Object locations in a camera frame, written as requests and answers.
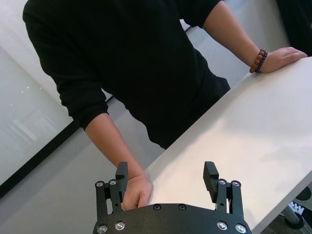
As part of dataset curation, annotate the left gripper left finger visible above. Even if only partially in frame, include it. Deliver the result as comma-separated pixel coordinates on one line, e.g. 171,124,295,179
95,161,129,220

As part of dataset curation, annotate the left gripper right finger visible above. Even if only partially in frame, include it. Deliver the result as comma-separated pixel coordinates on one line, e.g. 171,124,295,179
203,161,244,215

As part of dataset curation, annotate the white rolling table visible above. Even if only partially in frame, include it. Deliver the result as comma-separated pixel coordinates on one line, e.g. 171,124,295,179
121,56,312,234

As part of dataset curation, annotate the person's left forearm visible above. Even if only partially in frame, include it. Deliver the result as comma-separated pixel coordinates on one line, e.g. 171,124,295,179
203,0,263,67

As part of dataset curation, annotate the person's right forearm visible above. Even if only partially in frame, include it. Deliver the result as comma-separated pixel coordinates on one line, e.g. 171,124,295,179
84,113,145,181

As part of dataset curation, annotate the person's right hand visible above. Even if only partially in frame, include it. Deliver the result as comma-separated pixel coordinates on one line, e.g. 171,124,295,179
121,174,154,212

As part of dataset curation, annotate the person's left hand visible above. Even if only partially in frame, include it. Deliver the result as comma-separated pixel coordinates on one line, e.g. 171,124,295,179
260,47,308,74

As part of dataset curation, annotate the black white sneaker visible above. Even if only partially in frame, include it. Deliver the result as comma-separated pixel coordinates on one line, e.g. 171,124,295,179
287,198,309,216

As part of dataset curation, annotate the frosted glass partition panel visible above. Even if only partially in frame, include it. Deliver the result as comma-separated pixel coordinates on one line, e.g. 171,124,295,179
0,46,79,198

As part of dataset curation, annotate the person's body in black clothes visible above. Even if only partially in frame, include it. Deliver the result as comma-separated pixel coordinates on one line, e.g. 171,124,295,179
22,0,231,150

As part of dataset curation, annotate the black background object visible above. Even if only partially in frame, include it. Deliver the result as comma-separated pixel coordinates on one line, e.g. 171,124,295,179
276,0,312,57

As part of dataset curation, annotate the brown wooden bead bracelet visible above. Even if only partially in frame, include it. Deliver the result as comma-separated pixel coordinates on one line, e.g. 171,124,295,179
249,48,266,74

